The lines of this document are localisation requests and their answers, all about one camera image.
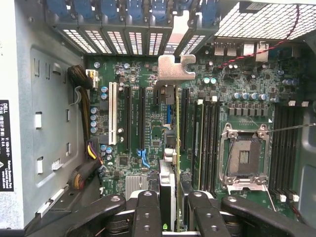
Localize blue card retention clip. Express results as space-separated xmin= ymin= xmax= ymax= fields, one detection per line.
xmin=101 ymin=0 xmax=119 ymax=20
xmin=201 ymin=0 xmax=219 ymax=24
xmin=46 ymin=0 xmax=67 ymax=18
xmin=74 ymin=0 xmax=96 ymax=20
xmin=128 ymin=0 xmax=145 ymax=22
xmin=152 ymin=0 xmax=170 ymax=23

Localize black sleeved power wires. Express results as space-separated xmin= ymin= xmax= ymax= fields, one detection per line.
xmin=67 ymin=64 xmax=104 ymax=191

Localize green motherboard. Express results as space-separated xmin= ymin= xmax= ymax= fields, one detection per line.
xmin=85 ymin=41 xmax=304 ymax=215

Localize open black PC case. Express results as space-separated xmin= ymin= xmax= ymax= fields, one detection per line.
xmin=0 ymin=0 xmax=316 ymax=237

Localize thin metal locking lever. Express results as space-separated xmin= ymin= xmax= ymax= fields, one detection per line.
xmin=268 ymin=124 xmax=313 ymax=133

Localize red black twisted wire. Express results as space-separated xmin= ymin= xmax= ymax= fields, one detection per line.
xmin=217 ymin=3 xmax=301 ymax=70

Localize black expansion slot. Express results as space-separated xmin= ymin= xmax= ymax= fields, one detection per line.
xmin=138 ymin=86 xmax=146 ymax=152
xmin=181 ymin=87 xmax=190 ymax=152
xmin=124 ymin=86 xmax=132 ymax=152

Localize grey power supply unit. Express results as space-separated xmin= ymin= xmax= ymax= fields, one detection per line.
xmin=0 ymin=0 xmax=86 ymax=230

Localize silver chipset heatsink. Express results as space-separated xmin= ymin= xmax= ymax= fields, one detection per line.
xmin=125 ymin=175 xmax=149 ymax=201

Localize metal socket cover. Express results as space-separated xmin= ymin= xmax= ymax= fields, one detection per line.
xmin=223 ymin=175 xmax=271 ymax=197

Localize blue expansion slot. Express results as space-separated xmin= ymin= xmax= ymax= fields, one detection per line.
xmin=165 ymin=103 xmax=173 ymax=126

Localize CPU socket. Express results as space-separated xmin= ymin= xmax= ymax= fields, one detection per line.
xmin=219 ymin=122 xmax=270 ymax=191

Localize black installed RAM stick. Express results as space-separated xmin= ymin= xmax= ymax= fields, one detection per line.
xmin=192 ymin=100 xmax=205 ymax=190

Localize white expansion slot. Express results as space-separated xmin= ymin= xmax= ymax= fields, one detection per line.
xmin=108 ymin=82 xmax=118 ymax=146

